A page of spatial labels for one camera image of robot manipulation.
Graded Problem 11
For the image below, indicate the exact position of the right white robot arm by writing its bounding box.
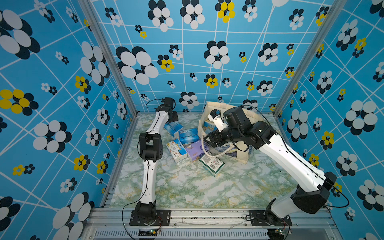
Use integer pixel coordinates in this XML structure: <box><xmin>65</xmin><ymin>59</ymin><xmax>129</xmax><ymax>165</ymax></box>
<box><xmin>202</xmin><ymin>107</ymin><xmax>337</xmax><ymax>226</ymax></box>

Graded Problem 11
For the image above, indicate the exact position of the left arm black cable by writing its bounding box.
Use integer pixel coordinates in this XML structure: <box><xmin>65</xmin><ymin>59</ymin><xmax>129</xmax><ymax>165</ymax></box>
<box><xmin>120</xmin><ymin>98</ymin><xmax>169</xmax><ymax>240</ymax></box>

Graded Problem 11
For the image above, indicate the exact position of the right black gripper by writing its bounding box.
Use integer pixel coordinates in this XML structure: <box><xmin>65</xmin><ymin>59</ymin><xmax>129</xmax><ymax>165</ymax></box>
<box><xmin>202</xmin><ymin>127</ymin><xmax>243</xmax><ymax>148</ymax></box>

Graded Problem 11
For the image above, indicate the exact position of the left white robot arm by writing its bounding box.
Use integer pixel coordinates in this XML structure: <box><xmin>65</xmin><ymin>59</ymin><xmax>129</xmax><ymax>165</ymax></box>
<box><xmin>135</xmin><ymin>97</ymin><xmax>178</xmax><ymax>225</ymax></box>

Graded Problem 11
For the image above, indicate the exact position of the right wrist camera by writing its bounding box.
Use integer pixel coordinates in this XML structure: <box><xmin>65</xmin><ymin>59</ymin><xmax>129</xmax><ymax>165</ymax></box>
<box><xmin>208</xmin><ymin>109</ymin><xmax>228</xmax><ymax>132</ymax></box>

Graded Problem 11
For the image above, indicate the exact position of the blue tissue pack middle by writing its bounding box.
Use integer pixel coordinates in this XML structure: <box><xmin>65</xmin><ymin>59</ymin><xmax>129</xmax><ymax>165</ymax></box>
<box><xmin>179</xmin><ymin>128</ymin><xmax>200</xmax><ymax>145</ymax></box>

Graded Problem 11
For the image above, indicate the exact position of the cream canvas tote bag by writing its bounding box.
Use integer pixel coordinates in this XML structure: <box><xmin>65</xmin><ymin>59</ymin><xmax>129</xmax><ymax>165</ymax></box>
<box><xmin>198</xmin><ymin>102</ymin><xmax>267</xmax><ymax>164</ymax></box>

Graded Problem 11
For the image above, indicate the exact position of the aluminium front rail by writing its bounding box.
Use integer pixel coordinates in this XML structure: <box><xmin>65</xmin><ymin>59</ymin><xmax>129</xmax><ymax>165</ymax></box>
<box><xmin>81</xmin><ymin>208</ymin><xmax>342</xmax><ymax>240</ymax></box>

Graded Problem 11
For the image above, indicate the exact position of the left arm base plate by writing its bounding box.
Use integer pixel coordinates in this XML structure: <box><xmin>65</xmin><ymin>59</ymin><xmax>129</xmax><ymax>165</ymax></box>
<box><xmin>129</xmin><ymin>210</ymin><xmax>171</xmax><ymax>227</ymax></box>

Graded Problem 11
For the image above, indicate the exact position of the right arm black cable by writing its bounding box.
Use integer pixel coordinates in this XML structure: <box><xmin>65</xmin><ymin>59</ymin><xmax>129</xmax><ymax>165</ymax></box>
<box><xmin>239</xmin><ymin>104</ymin><xmax>350</xmax><ymax>209</ymax></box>

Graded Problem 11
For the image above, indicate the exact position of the orange white tissue pack back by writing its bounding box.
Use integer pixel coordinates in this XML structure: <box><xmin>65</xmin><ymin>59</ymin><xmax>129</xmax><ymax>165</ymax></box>
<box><xmin>166</xmin><ymin>139</ymin><xmax>188</xmax><ymax>163</ymax></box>

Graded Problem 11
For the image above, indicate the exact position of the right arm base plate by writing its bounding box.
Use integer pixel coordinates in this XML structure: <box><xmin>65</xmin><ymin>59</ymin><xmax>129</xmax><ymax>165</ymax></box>
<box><xmin>245</xmin><ymin>210</ymin><xmax>292</xmax><ymax>228</ymax></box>

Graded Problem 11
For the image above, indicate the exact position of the blue tissue pack back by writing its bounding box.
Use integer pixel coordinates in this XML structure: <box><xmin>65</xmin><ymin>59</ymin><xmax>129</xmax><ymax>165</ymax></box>
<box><xmin>164</xmin><ymin>122</ymin><xmax>184</xmax><ymax>138</ymax></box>

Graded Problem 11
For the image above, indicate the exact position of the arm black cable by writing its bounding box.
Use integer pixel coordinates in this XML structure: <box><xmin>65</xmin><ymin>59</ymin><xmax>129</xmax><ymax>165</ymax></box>
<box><xmin>239</xmin><ymin>104</ymin><xmax>350</xmax><ymax>209</ymax></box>
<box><xmin>120</xmin><ymin>98</ymin><xmax>169</xmax><ymax>240</ymax></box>

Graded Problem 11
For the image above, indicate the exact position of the purple tissue pack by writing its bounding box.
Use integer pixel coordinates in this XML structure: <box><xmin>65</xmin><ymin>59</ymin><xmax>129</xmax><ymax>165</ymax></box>
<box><xmin>185</xmin><ymin>140</ymin><xmax>208</xmax><ymax>162</ymax></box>

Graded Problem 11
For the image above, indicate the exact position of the blue tissue pack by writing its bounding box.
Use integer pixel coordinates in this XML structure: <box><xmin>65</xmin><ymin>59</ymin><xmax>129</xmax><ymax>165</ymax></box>
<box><xmin>179</xmin><ymin>128</ymin><xmax>200</xmax><ymax>145</ymax></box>
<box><xmin>164</xmin><ymin>122</ymin><xmax>184</xmax><ymax>138</ymax></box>

